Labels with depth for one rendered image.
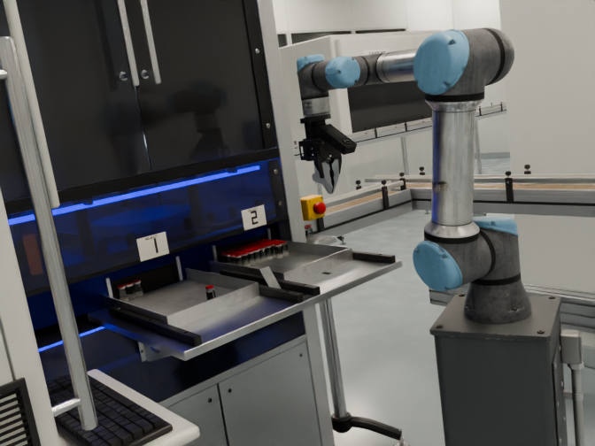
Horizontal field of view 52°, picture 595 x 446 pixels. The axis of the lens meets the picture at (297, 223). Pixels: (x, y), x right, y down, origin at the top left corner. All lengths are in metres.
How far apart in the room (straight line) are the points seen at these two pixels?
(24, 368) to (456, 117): 0.88
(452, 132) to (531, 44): 1.67
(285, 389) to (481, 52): 1.22
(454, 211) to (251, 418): 0.98
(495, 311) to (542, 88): 1.60
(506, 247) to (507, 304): 0.13
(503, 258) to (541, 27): 1.62
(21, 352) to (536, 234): 2.44
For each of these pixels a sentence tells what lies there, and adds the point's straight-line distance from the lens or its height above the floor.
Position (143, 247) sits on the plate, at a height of 1.02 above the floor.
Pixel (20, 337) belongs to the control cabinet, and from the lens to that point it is 0.98.
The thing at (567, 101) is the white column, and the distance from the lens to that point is 2.85.
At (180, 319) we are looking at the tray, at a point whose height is 0.90.
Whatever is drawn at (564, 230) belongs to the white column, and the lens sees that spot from 2.95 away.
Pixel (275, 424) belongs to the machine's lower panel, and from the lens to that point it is 2.04.
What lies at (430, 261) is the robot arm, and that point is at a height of 0.97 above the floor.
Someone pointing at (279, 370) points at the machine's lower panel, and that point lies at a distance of 1.99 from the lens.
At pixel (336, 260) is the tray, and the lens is 1.71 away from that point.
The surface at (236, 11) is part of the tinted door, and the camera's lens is 1.88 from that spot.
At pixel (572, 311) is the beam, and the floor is 0.50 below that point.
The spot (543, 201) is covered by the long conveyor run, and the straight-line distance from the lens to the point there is 2.26.
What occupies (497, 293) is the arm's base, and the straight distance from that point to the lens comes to 1.46.
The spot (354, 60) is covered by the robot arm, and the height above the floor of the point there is 1.42.
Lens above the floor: 1.33
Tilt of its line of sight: 11 degrees down
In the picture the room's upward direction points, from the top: 8 degrees counter-clockwise
